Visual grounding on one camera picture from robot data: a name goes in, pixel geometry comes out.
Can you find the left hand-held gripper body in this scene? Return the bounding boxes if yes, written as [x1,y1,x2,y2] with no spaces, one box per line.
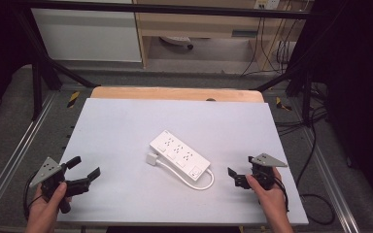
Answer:
[29,156,92,215]

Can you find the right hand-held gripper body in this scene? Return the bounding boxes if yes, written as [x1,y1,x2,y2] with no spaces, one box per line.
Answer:
[234,152,288,191]

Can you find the person's right hand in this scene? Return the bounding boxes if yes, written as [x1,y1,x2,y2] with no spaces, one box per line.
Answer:
[245,166,289,221]

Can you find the person's left hand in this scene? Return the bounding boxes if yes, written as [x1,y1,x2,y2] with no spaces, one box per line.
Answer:
[24,182,68,225]

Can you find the white plug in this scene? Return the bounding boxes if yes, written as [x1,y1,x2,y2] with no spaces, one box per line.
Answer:
[146,152,159,167]

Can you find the yellow black tape marker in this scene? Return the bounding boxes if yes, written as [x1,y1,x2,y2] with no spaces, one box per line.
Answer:
[275,96,293,113]
[66,90,81,110]

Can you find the black metal stand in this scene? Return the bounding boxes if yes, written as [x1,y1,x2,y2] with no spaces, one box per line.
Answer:
[254,57,316,121]
[13,9,100,121]

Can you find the light wooden board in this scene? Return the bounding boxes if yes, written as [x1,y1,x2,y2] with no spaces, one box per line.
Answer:
[89,85,265,104]

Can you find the white cabinet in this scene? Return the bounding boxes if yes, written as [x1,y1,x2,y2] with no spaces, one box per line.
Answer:
[30,7,143,63]

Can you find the black curtain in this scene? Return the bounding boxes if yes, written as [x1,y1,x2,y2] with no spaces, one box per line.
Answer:
[288,0,373,213]
[0,0,33,125]

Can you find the white power strip under desk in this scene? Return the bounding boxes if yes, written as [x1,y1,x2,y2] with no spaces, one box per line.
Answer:
[158,35,195,50]

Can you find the light wooden desk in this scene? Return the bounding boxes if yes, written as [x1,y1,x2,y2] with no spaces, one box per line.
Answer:
[132,0,313,71]

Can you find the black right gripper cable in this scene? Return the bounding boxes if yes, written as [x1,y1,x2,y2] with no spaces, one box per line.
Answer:
[273,176,290,214]

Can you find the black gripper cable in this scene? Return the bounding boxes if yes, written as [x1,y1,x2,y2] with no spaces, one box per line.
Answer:
[22,171,44,221]
[273,176,290,214]

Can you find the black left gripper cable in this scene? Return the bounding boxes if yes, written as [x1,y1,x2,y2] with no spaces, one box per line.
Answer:
[22,171,44,221]

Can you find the aluminium floor rail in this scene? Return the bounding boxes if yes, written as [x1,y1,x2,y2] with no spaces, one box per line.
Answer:
[299,127,361,233]
[0,91,58,225]

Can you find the white power strip cable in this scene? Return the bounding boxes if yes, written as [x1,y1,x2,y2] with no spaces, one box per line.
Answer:
[154,159,216,191]

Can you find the black floor cable loop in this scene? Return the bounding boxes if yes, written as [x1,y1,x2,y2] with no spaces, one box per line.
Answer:
[295,124,336,226]

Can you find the black floor cable bundle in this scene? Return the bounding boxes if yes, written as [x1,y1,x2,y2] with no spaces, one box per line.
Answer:
[275,82,329,138]

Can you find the hanging black cables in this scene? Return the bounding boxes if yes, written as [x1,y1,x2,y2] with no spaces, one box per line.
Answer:
[241,16,300,77]

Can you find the white wall socket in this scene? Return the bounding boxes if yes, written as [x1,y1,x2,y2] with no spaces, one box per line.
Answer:
[254,0,282,11]

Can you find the black metal frame bar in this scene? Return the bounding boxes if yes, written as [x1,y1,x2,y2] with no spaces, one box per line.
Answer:
[13,0,313,20]

